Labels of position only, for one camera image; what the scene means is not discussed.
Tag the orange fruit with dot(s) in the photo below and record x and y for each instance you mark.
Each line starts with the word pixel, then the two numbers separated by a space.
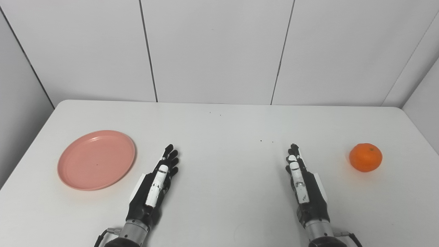
pixel 365 157

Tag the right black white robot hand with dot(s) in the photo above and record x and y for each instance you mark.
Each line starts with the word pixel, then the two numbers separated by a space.
pixel 313 202

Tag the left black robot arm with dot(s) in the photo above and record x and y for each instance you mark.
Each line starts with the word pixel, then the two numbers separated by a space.
pixel 132 235

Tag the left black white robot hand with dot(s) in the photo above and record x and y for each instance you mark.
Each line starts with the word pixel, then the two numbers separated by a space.
pixel 144 200

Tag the pink round plate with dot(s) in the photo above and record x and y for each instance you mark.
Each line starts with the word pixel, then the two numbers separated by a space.
pixel 96 160

